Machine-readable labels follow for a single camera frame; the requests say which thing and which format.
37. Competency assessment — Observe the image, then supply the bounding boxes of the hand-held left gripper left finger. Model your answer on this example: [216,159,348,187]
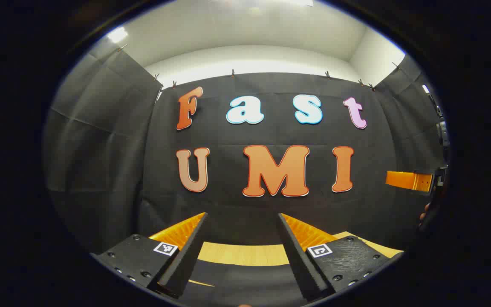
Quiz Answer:
[91,212,209,299]

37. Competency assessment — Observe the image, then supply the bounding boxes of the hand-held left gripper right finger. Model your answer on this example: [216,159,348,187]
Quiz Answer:
[277,213,404,302]

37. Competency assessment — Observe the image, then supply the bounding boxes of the dark blue jeans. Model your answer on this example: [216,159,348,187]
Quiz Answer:
[185,258,314,307]

